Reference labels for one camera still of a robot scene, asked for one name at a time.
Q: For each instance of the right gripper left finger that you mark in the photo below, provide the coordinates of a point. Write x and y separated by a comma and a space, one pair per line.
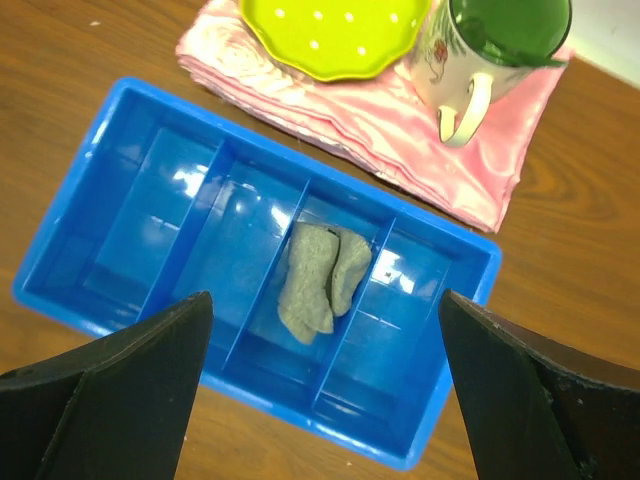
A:
115, 408

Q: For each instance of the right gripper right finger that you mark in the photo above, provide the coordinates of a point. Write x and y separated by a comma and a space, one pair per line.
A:
534, 408

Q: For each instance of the blue plastic divided bin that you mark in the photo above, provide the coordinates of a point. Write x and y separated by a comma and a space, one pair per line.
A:
165, 199

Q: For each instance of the grey sock black stripes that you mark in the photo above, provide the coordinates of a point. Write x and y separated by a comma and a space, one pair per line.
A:
325, 266

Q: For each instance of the pink folded cloth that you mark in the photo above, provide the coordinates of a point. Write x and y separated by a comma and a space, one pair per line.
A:
380, 125

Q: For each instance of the cream mug green inside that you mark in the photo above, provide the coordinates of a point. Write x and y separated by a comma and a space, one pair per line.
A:
472, 53

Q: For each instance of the yellow-green dotted plate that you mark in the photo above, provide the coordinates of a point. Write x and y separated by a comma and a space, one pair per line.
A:
336, 40

